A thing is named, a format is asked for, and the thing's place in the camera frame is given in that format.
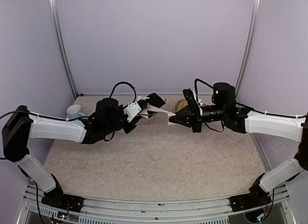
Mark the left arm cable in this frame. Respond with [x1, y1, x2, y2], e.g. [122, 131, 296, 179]
[109, 81, 137, 104]

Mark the light blue mug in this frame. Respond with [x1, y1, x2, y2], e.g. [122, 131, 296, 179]
[66, 104, 85, 119]

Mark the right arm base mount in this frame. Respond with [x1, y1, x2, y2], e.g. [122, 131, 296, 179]
[229, 193, 272, 212]

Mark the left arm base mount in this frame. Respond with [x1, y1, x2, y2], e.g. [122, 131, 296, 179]
[41, 194, 84, 213]

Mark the woven bamboo tray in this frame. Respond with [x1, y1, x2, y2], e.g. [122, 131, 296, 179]
[173, 100, 210, 113]

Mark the pink folding umbrella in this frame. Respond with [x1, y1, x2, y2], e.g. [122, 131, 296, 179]
[137, 93, 176, 126]

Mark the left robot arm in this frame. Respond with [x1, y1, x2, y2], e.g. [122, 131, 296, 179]
[2, 97, 149, 200]

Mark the front aluminium rail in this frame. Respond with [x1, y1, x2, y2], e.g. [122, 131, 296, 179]
[15, 182, 298, 224]

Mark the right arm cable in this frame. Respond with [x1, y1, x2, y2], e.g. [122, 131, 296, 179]
[193, 78, 308, 133]

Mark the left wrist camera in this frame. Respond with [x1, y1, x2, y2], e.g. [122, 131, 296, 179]
[123, 102, 142, 122]

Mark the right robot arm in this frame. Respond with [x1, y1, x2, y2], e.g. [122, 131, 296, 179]
[169, 82, 308, 199]

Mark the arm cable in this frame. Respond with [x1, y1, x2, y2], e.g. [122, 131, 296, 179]
[193, 78, 308, 133]
[109, 81, 137, 104]

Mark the right frame post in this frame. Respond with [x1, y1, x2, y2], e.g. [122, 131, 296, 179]
[235, 0, 261, 98]

